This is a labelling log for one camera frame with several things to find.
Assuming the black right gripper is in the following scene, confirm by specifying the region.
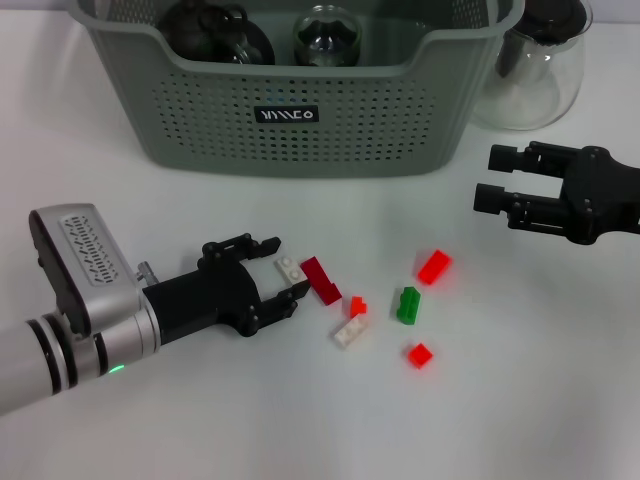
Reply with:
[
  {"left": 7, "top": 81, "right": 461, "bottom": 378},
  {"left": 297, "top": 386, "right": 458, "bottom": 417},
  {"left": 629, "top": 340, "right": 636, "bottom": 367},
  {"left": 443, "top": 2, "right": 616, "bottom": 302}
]
[{"left": 472, "top": 140, "right": 640, "bottom": 247}]

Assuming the bright red rectangular brick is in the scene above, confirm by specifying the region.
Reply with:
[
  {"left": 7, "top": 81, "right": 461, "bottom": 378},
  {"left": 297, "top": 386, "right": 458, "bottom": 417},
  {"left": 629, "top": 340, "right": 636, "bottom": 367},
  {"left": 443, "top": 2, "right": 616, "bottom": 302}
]
[{"left": 417, "top": 248, "right": 454, "bottom": 287}]

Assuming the white toy brick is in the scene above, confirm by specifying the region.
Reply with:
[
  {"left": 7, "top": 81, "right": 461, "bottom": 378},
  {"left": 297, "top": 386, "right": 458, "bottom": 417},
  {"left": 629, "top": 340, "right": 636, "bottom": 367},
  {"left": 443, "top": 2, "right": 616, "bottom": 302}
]
[
  {"left": 331, "top": 314, "right": 372, "bottom": 349},
  {"left": 274, "top": 255, "right": 308, "bottom": 289}
]

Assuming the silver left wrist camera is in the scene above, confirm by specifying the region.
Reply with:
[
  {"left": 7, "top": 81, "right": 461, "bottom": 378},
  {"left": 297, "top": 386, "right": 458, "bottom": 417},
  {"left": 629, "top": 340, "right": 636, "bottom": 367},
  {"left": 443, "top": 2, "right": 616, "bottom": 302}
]
[{"left": 28, "top": 202, "right": 145, "bottom": 337}]

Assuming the dark red long brick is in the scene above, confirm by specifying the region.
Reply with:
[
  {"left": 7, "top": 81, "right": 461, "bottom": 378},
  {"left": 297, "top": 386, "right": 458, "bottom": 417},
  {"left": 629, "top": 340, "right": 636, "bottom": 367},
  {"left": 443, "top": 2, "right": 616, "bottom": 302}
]
[{"left": 299, "top": 255, "right": 345, "bottom": 306}]

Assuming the grey-green perforated storage bin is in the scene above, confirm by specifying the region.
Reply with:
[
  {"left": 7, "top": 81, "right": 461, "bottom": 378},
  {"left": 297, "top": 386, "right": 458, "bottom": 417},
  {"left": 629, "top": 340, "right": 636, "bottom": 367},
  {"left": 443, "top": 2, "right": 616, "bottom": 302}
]
[{"left": 74, "top": 0, "right": 526, "bottom": 180}]

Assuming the glass carafe black lid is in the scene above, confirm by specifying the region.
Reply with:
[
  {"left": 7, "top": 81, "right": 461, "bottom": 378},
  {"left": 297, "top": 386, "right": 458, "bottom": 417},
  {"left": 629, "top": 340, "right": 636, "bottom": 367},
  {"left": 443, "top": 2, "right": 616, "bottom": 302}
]
[{"left": 472, "top": 0, "right": 594, "bottom": 132}]

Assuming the silver elbow cable connector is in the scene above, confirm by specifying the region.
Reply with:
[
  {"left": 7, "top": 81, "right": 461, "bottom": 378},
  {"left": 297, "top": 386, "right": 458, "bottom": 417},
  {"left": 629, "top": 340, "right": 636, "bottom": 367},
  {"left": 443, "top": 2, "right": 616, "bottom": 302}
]
[{"left": 135, "top": 260, "right": 160, "bottom": 287}]

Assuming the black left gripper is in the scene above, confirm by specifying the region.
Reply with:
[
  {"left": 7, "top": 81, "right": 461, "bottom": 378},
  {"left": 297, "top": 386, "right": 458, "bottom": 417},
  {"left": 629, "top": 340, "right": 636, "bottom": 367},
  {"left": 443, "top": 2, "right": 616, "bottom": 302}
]
[{"left": 142, "top": 231, "right": 313, "bottom": 347}]

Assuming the bright red square brick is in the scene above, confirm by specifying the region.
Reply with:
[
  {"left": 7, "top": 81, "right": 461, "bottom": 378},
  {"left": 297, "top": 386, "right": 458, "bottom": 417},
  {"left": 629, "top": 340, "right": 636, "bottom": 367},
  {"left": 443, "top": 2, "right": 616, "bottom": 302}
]
[{"left": 407, "top": 342, "right": 435, "bottom": 370}]

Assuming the dark clay teapot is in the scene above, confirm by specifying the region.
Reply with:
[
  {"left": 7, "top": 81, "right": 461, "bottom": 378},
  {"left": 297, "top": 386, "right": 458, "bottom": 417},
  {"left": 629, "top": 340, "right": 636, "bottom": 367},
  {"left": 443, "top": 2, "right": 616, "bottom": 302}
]
[{"left": 159, "top": 1, "right": 221, "bottom": 62}]

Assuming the green toy brick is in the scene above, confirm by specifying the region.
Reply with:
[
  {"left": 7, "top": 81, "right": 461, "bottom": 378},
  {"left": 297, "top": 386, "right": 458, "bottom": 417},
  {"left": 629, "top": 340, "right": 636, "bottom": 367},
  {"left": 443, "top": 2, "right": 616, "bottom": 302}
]
[{"left": 395, "top": 286, "right": 422, "bottom": 326}]

